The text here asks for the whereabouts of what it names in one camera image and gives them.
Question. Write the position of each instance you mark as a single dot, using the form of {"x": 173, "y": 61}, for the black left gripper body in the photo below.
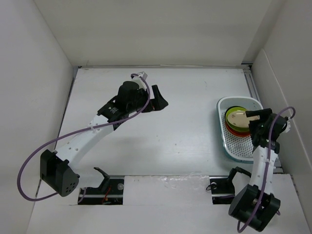
{"x": 141, "y": 100}

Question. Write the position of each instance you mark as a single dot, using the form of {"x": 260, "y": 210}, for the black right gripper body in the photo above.
{"x": 256, "y": 126}

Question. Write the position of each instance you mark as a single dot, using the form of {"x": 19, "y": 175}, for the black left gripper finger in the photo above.
{"x": 116, "y": 124}
{"x": 158, "y": 102}

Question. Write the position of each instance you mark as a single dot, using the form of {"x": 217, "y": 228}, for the orange plate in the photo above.
{"x": 236, "y": 133}

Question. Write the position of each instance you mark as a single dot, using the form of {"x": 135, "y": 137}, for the cream plate with small motifs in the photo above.
{"x": 238, "y": 119}

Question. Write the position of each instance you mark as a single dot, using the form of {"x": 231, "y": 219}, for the lime green plate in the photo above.
{"x": 236, "y": 108}

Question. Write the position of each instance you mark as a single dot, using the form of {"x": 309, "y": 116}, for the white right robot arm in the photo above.
{"x": 255, "y": 205}

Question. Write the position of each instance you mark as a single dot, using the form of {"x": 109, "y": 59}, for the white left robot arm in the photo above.
{"x": 59, "y": 169}

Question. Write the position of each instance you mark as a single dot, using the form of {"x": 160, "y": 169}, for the white perforated plastic bin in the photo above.
{"x": 237, "y": 148}

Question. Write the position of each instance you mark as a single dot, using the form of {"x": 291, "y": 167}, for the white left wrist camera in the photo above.
{"x": 139, "y": 78}

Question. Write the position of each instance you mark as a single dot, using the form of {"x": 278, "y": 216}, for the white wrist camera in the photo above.
{"x": 286, "y": 127}
{"x": 139, "y": 78}

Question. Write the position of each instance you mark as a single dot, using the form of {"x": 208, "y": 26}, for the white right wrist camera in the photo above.
{"x": 286, "y": 127}

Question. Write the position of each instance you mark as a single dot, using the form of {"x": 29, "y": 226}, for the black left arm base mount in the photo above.
{"x": 113, "y": 195}

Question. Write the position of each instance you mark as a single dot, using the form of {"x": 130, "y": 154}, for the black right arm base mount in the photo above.
{"x": 222, "y": 190}

